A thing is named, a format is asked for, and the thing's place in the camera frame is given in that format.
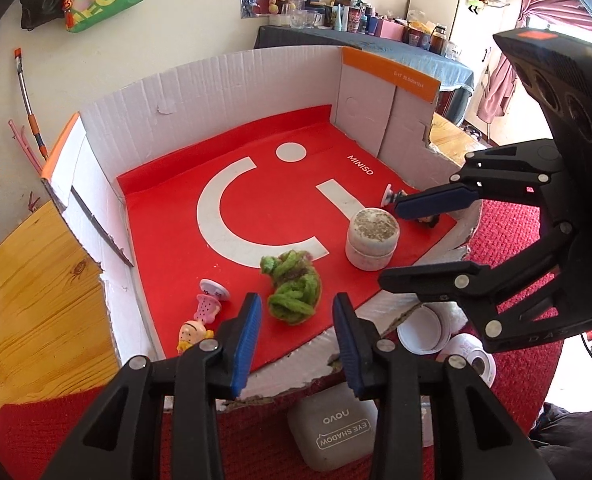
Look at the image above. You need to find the red knitted table mat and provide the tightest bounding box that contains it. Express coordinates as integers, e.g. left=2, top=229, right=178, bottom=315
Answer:
left=0, top=199, right=565, bottom=480

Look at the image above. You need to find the pink yellow small figurine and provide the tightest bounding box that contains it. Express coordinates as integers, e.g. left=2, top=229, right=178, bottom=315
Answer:
left=177, top=278, right=230, bottom=356

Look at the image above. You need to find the blue suit boy figurine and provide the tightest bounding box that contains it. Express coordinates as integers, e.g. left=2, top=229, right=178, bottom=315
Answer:
left=380, top=184, right=440, bottom=228

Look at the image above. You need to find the grey eye shadow case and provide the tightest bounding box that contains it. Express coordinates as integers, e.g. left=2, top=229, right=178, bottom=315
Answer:
left=287, top=382, right=378, bottom=471

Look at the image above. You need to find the orange-tipped broom handle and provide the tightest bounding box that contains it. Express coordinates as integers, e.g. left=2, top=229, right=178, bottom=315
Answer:
left=12, top=46, right=50, bottom=162

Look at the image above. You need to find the pink round mini camera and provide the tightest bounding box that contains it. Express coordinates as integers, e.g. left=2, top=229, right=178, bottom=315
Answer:
left=436, top=333, right=497, bottom=388

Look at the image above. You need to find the white round jar lid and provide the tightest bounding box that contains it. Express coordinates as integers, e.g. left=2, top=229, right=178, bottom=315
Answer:
left=397, top=302, right=467, bottom=356

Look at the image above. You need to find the pink curtain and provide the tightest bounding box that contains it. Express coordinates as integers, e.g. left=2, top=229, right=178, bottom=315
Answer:
left=476, top=0, right=592, bottom=125

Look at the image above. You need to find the white glitter-lid cream jar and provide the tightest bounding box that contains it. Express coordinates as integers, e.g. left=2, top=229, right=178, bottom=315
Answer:
left=345, top=208, right=400, bottom=272

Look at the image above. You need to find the green fuzzy frog toy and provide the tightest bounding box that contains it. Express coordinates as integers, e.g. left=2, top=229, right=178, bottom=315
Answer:
left=260, top=249, right=322, bottom=325

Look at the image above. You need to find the orange cardboard box tray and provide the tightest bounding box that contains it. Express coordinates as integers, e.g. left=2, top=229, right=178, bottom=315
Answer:
left=41, top=46, right=458, bottom=400

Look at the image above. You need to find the white cabinet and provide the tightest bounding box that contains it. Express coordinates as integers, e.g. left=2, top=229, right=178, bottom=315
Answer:
left=446, top=0, right=533, bottom=131

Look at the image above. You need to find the blue-grey covered side table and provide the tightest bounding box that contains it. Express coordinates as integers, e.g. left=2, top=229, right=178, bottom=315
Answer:
left=254, top=25, right=474, bottom=126

